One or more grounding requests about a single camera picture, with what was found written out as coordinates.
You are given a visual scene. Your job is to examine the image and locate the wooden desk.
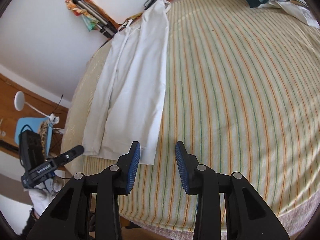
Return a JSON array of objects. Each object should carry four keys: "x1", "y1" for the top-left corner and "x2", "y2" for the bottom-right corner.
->
[{"x1": 0, "y1": 73, "x2": 69, "y2": 161}]

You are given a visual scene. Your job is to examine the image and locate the silver and black tripod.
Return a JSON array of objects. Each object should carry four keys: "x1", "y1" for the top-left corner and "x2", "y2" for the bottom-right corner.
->
[{"x1": 71, "y1": 0, "x2": 118, "y2": 39}]

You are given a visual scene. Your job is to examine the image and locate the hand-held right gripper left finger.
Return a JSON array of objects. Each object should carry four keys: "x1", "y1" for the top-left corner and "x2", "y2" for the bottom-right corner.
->
[{"x1": 25, "y1": 141, "x2": 141, "y2": 240}]

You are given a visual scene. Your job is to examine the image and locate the white crumpled cloth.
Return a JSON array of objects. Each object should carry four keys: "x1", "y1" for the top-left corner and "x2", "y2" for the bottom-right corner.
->
[{"x1": 24, "y1": 170, "x2": 66, "y2": 217}]

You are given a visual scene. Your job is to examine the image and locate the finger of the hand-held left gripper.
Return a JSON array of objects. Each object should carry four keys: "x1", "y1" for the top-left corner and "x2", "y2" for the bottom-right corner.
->
[{"x1": 52, "y1": 145, "x2": 85, "y2": 167}]

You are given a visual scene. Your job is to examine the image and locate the leopard print cloth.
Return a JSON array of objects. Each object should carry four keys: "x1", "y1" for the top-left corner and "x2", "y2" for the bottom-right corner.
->
[{"x1": 38, "y1": 121, "x2": 52, "y2": 157}]

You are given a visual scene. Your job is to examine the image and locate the colourful orange cloth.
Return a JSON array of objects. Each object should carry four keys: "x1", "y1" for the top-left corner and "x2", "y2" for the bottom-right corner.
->
[{"x1": 65, "y1": 0, "x2": 118, "y2": 32}]

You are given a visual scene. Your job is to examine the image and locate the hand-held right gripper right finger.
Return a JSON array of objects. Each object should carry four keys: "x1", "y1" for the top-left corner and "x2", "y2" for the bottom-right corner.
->
[{"x1": 175, "y1": 141, "x2": 290, "y2": 240}]

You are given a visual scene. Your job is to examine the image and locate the white desk lamp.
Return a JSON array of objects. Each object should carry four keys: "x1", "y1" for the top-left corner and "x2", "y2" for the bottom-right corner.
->
[{"x1": 14, "y1": 92, "x2": 60, "y2": 125}]

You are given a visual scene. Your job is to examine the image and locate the white long-sleeved garment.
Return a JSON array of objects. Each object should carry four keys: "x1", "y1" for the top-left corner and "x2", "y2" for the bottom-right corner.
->
[{"x1": 82, "y1": 0, "x2": 172, "y2": 166}]

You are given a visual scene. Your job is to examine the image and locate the striped yellow blanket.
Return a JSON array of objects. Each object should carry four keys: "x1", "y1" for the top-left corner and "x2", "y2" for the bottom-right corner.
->
[{"x1": 61, "y1": 0, "x2": 320, "y2": 230}]

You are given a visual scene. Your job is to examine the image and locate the blue chair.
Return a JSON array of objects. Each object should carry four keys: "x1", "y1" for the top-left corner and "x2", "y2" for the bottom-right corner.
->
[{"x1": 15, "y1": 117, "x2": 54, "y2": 157}]

